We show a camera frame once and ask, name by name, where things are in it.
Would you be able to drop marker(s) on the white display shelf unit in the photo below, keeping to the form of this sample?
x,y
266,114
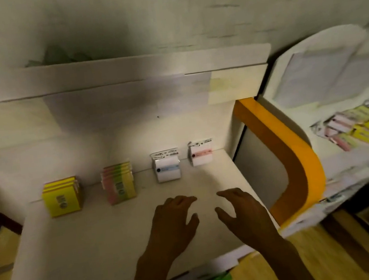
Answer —
x,y
100,122

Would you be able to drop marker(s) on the person's left hand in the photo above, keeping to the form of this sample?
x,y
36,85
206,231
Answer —
x,y
169,229

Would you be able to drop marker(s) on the white box with blue label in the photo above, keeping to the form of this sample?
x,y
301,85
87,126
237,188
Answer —
x,y
167,168

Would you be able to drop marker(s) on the person's right forearm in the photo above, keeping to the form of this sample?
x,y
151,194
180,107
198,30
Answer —
x,y
288,267

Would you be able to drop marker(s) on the row of pink green note packets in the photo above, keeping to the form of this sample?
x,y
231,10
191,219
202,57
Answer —
x,y
119,185

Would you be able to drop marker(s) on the green item atop shelf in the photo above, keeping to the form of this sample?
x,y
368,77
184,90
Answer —
x,y
56,56

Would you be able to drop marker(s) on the person's right thumb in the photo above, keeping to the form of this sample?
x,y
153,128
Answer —
x,y
224,216

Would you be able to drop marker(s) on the person's right hand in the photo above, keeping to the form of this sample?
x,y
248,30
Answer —
x,y
250,221

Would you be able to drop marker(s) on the pile of mixed colourful packets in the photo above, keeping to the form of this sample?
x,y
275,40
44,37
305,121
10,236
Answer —
x,y
357,124

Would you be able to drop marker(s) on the white box with pink label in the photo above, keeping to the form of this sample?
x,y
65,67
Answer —
x,y
201,154

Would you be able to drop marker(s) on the person's left thumb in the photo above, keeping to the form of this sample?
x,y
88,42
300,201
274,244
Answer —
x,y
193,224

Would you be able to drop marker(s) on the orange curved shelf trim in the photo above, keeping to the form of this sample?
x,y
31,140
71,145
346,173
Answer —
x,y
298,170

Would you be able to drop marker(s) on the row of yellow note packets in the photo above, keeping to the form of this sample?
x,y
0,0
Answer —
x,y
62,198

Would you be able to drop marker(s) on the white neighbouring shelf unit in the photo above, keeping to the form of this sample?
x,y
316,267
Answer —
x,y
338,164

